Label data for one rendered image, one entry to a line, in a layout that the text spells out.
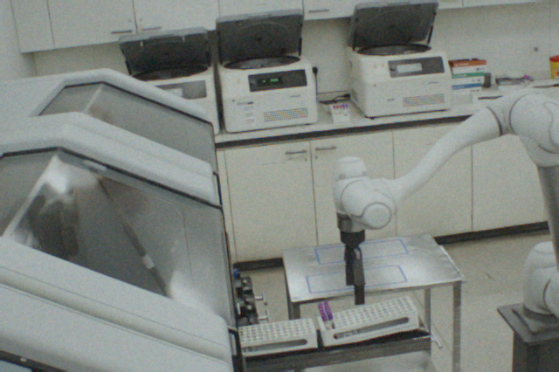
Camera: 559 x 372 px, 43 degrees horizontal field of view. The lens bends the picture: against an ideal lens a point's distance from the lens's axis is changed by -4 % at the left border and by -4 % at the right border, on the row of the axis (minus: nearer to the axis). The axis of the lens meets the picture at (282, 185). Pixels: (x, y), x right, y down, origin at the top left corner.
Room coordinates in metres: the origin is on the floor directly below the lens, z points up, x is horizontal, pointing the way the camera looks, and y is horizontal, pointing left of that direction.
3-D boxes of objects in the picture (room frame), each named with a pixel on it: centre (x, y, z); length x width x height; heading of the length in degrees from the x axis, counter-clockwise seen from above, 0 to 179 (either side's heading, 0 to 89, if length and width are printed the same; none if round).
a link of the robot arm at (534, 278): (2.15, -0.86, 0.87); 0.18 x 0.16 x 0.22; 11
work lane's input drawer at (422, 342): (2.00, -0.09, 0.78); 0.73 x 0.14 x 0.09; 95
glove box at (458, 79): (4.87, -1.29, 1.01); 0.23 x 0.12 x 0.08; 94
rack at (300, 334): (1.98, 0.09, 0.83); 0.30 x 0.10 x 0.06; 95
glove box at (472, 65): (4.87, -1.32, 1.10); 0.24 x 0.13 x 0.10; 93
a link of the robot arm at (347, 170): (1.99, -0.20, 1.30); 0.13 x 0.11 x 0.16; 11
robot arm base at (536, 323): (2.18, -0.86, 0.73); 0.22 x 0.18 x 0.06; 5
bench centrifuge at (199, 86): (4.54, 0.63, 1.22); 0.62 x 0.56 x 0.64; 3
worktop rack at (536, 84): (4.76, -1.81, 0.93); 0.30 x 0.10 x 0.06; 98
